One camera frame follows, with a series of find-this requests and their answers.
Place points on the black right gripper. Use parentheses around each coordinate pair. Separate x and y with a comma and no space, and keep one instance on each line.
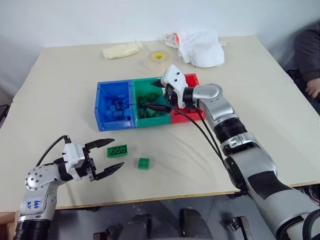
(171,96)

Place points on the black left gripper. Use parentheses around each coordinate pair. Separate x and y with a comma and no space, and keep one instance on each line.
(87,165)

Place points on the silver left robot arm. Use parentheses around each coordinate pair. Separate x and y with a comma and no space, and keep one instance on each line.
(37,180)

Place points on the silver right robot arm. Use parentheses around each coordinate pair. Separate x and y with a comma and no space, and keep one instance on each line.
(252,160)

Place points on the bystander bare hand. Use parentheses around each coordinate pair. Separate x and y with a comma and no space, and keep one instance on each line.
(313,88)

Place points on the long green building block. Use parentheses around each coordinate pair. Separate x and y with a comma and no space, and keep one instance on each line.
(117,151)

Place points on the green plastic bin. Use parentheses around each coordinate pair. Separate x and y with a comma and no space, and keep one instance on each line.
(152,122)

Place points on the blue plastic bin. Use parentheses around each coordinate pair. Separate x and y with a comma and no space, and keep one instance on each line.
(113,126)

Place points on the blue building block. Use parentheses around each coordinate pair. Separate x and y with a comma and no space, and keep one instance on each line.
(118,115)
(125,102)
(111,108)

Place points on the clear tape roll yellow core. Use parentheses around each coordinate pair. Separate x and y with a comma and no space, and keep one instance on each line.
(159,61)

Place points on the red plastic bin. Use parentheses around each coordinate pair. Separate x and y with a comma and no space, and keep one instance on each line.
(190,117)

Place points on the small square green block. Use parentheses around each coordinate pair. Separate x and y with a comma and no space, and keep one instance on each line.
(143,163)

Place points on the white plastic bag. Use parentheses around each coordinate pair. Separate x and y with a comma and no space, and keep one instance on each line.
(202,47)

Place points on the dark rounded shape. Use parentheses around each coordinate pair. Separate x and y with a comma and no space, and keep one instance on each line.
(140,226)
(195,225)

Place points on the brown cardboard box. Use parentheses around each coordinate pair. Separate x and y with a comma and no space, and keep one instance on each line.
(7,226)

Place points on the person in dark grey clothing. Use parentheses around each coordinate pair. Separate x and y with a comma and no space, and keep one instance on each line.
(307,50)

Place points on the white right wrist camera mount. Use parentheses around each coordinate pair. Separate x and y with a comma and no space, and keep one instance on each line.
(175,78)

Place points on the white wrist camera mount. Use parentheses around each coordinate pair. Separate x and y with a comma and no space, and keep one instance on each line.
(175,78)
(73,156)

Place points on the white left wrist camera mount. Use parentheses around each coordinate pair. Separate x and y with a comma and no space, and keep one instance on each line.
(73,156)

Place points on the black metal bracket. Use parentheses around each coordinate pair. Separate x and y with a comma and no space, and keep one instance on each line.
(237,227)

